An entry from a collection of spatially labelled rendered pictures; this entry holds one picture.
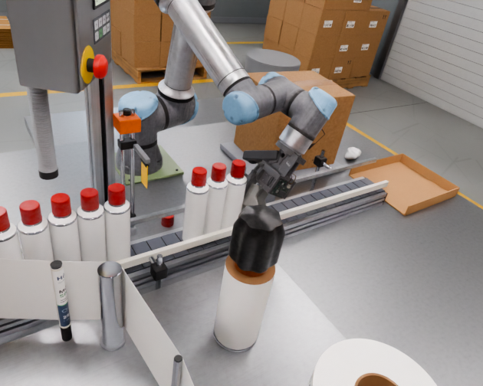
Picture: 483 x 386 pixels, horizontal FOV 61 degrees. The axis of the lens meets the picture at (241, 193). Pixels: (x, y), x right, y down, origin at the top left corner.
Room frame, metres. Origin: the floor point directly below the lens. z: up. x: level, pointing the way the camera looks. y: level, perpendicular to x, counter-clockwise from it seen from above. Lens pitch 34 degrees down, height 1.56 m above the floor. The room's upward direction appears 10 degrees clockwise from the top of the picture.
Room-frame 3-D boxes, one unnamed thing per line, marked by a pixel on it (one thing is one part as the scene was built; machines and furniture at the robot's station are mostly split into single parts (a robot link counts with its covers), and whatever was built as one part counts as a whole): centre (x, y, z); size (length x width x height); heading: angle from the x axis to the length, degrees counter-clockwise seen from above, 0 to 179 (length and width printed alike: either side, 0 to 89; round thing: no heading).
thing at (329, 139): (1.36, -0.13, 0.99); 0.30 x 0.24 x 0.27; 125
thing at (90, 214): (0.62, 0.29, 0.98); 0.05 x 0.05 x 0.20
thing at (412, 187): (1.31, -0.57, 0.85); 0.30 x 0.26 x 0.04; 129
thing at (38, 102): (0.66, 0.39, 1.18); 0.04 x 0.04 x 0.21
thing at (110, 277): (0.45, 0.19, 0.97); 0.05 x 0.05 x 0.19
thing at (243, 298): (0.52, -0.04, 1.03); 0.09 x 0.09 x 0.30
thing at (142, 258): (0.84, -0.05, 0.91); 1.07 x 0.01 x 0.02; 129
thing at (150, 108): (1.14, 0.35, 1.00); 0.13 x 0.12 x 0.14; 144
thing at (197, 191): (0.76, 0.10, 0.98); 0.05 x 0.05 x 0.20
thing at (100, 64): (0.64, 0.27, 1.33); 0.04 x 0.03 x 0.04; 4
